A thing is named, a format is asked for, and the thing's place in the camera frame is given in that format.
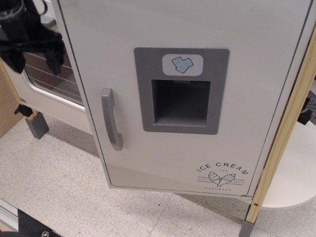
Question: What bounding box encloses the grey post foot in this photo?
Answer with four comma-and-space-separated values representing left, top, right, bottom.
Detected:
238, 220, 255, 237
26, 113, 49, 139

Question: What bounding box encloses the white round table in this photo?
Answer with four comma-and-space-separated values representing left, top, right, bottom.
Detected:
262, 121, 316, 209

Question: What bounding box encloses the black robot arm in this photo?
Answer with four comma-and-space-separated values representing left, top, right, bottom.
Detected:
0, 0, 66, 75

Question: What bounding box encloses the grey fridge door handle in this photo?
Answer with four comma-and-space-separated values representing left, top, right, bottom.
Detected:
101, 88, 123, 151

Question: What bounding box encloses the light wooden right post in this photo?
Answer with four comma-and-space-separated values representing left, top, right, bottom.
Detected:
245, 31, 316, 224

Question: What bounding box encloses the black grey clamp right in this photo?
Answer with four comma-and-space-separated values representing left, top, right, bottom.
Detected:
297, 91, 316, 125

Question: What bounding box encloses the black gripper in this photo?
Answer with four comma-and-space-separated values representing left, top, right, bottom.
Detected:
0, 27, 65, 75

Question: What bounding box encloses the black clamp knob left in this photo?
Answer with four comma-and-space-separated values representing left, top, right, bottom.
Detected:
14, 104, 33, 117

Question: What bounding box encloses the grey left post foot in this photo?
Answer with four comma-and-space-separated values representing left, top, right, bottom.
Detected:
26, 113, 49, 139

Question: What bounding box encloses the aluminium rail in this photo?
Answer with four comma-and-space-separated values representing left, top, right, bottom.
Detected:
0, 198, 18, 231

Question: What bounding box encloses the grey oven door handle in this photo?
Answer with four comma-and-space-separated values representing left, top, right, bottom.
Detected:
39, 0, 56, 28

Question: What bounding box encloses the wooden side panel left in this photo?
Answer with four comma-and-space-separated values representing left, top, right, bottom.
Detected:
0, 61, 22, 137

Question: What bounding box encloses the grey right post foot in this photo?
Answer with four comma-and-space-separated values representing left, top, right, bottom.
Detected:
238, 220, 255, 237

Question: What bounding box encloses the grey ice dispenser panel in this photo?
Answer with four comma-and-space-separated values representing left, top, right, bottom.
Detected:
134, 47, 230, 135

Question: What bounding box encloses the white toy fridge door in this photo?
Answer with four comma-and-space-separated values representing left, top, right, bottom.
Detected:
53, 0, 316, 199

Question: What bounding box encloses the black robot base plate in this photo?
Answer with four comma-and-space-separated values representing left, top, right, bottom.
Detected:
0, 209, 62, 237

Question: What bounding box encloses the white oven door with window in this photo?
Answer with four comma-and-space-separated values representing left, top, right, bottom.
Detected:
0, 14, 93, 135

